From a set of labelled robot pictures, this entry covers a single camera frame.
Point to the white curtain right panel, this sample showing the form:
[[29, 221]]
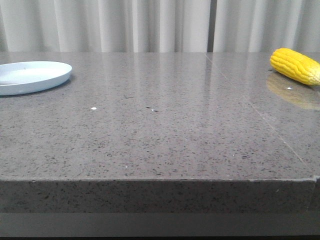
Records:
[[251, 26]]

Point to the yellow corn cob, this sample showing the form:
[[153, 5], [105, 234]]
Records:
[[296, 66]]

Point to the light blue round plate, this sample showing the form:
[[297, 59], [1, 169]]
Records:
[[32, 76]]

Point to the white curtain left panel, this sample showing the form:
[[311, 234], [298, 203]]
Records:
[[111, 26]]

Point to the white curtain panel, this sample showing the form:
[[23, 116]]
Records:
[[111, 26], [251, 26]]

